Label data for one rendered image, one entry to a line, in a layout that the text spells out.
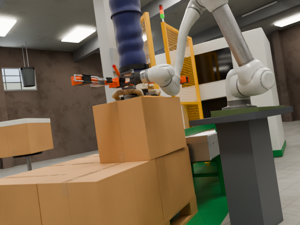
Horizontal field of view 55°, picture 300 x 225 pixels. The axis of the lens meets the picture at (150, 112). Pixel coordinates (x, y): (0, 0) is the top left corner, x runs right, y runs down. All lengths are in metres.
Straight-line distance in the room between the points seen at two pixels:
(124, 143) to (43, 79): 9.32
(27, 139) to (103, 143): 1.64
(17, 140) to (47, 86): 7.63
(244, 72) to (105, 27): 2.36
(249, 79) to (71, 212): 1.23
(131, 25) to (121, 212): 1.30
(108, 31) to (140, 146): 2.25
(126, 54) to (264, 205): 1.37
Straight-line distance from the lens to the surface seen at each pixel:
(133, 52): 2.11
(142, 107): 1.77
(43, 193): 1.62
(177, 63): 1.91
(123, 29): 2.16
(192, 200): 2.40
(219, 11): 1.83
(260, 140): 1.99
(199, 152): 2.43
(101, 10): 3.90
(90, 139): 11.53
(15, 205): 1.81
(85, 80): 1.64
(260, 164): 1.98
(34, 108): 10.77
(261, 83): 1.79
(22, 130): 3.50
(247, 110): 1.85
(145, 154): 1.79
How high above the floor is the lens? 0.77
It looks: 2 degrees up
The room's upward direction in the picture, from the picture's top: 8 degrees counter-clockwise
